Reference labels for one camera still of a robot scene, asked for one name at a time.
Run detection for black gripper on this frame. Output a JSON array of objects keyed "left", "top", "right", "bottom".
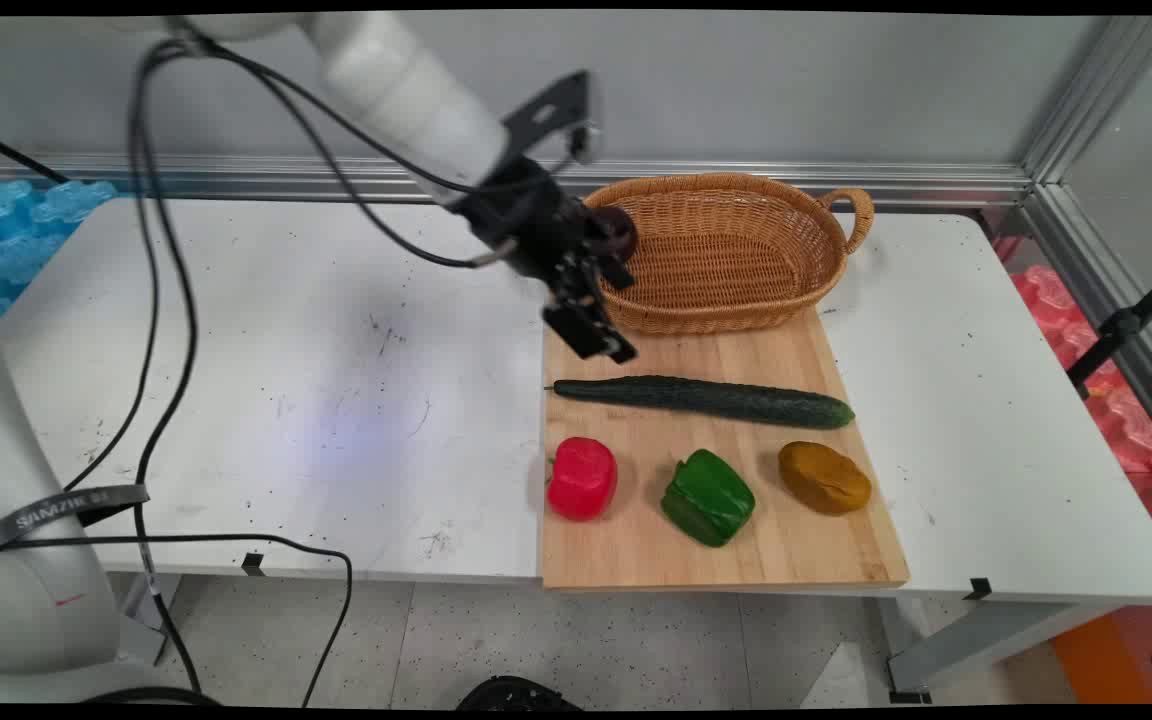
[{"left": 454, "top": 158, "right": 638, "bottom": 364}]

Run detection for long dark green cucumber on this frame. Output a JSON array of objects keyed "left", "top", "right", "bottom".
[{"left": 545, "top": 375, "right": 856, "bottom": 431}]

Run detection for dark purple onion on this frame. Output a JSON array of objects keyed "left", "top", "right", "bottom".
[{"left": 591, "top": 205, "right": 639, "bottom": 263}]

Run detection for woven wicker basket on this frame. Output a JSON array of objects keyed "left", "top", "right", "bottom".
[{"left": 581, "top": 172, "right": 875, "bottom": 336}]

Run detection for red bell pepper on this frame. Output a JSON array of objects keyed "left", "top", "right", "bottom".
[{"left": 546, "top": 436, "right": 619, "bottom": 522}]

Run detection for green bell pepper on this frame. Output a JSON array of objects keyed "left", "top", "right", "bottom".
[{"left": 660, "top": 448, "right": 757, "bottom": 548}]

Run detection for wooden cutting board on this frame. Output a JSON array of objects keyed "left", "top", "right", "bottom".
[{"left": 539, "top": 305, "right": 910, "bottom": 591}]

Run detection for brown yellow potato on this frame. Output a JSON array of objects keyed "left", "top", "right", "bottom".
[{"left": 777, "top": 441, "right": 873, "bottom": 517}]

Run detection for black round object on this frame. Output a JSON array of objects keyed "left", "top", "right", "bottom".
[{"left": 456, "top": 675, "right": 583, "bottom": 713}]

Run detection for grey metal table leg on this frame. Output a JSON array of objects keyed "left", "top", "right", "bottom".
[
  {"left": 886, "top": 598, "right": 1127, "bottom": 704},
  {"left": 116, "top": 573, "right": 183, "bottom": 668}
]

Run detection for black tripod stand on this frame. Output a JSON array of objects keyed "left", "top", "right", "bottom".
[{"left": 1066, "top": 258, "right": 1152, "bottom": 401}]

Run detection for red foam mat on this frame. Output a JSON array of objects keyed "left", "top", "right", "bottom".
[{"left": 996, "top": 235, "right": 1152, "bottom": 476}]

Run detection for blue foam mat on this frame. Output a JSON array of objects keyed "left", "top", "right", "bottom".
[{"left": 0, "top": 178, "right": 119, "bottom": 321}]

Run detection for orange floor mat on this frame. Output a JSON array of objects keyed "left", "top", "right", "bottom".
[{"left": 1050, "top": 610, "right": 1152, "bottom": 707}]

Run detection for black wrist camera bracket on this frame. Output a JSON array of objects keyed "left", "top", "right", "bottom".
[{"left": 501, "top": 70, "right": 599, "bottom": 167}]

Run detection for horizontal aluminium frame rail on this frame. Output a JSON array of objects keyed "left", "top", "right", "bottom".
[{"left": 0, "top": 152, "right": 1037, "bottom": 211}]

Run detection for black cable on floor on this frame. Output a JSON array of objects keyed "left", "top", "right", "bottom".
[{"left": 0, "top": 533, "right": 355, "bottom": 707}]

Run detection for slanted aluminium frame rail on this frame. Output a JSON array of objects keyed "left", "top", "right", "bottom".
[{"left": 1021, "top": 183, "right": 1152, "bottom": 466}]

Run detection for upright aluminium frame post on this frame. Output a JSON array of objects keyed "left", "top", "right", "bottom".
[{"left": 1021, "top": 15, "right": 1152, "bottom": 186}]

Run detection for grey SAMZHE velcro strap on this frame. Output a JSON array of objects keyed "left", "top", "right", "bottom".
[{"left": 0, "top": 484, "right": 151, "bottom": 558}]

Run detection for black background cable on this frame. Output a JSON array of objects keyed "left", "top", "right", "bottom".
[{"left": 0, "top": 123, "right": 70, "bottom": 185}]

